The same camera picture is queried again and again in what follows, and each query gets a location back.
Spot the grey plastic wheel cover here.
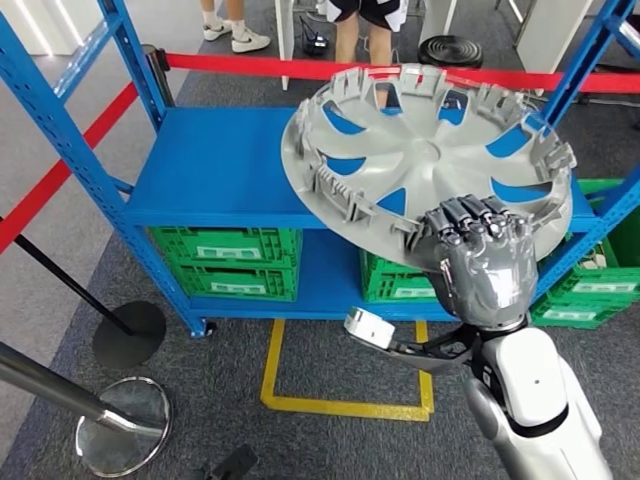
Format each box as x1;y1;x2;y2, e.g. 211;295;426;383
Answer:
279;62;578;274

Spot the blue metal shelf rack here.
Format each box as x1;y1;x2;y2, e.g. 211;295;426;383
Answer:
0;0;640;339

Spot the black bag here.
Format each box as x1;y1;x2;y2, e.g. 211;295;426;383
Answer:
299;13;330;56

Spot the person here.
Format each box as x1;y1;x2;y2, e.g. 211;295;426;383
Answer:
199;0;272;54
325;0;410;111

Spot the red barrier belt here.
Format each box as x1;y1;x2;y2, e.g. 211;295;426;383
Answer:
0;82;140;256
165;51;640;95

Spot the black robot foot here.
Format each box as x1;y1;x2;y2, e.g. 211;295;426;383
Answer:
192;445;260;480

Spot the black round stool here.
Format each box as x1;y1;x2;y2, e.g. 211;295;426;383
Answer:
417;34;485;70

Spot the black stanchion with disc base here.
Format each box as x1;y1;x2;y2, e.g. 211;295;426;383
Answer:
0;217;168;371

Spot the chrome stanchion with mirror base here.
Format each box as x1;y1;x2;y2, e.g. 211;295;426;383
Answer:
0;341;174;480

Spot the white desk panel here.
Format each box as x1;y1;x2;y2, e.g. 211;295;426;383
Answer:
515;0;597;75

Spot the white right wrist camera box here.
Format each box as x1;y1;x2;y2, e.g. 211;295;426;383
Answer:
343;306;396;351

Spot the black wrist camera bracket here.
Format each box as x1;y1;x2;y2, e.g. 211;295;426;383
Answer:
387;324;478;376

